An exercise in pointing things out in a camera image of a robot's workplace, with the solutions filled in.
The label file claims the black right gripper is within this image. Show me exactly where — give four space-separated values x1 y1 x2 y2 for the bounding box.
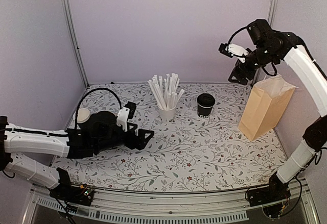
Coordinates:
228 44 278 85

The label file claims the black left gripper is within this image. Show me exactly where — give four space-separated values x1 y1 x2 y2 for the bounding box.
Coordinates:
94 122 154 154

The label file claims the brown paper bag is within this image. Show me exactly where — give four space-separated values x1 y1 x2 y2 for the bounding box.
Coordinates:
238 74 297 141

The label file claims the black plastic cup lid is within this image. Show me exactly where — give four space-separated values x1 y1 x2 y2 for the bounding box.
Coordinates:
197 93 215 108

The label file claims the black and white coffee cup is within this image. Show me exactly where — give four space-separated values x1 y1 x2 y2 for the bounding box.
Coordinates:
197 104 213 119

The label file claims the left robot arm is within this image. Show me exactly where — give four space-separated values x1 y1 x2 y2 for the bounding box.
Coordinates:
1 108 154 201

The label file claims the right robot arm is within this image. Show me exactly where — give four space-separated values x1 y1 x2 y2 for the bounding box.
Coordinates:
219 19 326 202

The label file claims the white paper straw cup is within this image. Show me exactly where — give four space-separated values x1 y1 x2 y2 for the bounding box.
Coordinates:
158 104 176 122

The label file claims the paper-wrapped straws bundle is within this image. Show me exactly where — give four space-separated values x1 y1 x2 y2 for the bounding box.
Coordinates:
147 73 185 111

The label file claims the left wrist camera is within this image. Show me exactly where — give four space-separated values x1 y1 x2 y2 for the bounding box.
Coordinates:
116 102 136 132

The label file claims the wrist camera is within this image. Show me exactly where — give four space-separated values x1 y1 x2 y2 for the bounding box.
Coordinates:
218 43 249 58
116 102 136 132

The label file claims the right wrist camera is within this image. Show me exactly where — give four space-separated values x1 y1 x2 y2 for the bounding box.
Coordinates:
218 43 249 58

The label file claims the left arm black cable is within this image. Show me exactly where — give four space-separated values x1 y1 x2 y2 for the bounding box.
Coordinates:
74 88 123 130

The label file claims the aluminium front rail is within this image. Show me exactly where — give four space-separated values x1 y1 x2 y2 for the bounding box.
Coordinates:
23 179 322 223

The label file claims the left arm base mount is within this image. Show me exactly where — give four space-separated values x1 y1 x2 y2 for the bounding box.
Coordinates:
49 167 94 206

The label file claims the right aluminium corner post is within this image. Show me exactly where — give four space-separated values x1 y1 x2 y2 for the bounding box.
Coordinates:
267 0 278 26

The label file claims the aluminium corner post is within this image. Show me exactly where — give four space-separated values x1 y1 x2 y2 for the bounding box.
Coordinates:
61 0 89 88
267 0 278 26

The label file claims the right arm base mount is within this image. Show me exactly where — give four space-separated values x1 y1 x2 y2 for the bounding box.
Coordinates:
244 177 303 219

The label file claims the left aluminium corner post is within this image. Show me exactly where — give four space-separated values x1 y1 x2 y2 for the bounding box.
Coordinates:
61 0 89 88

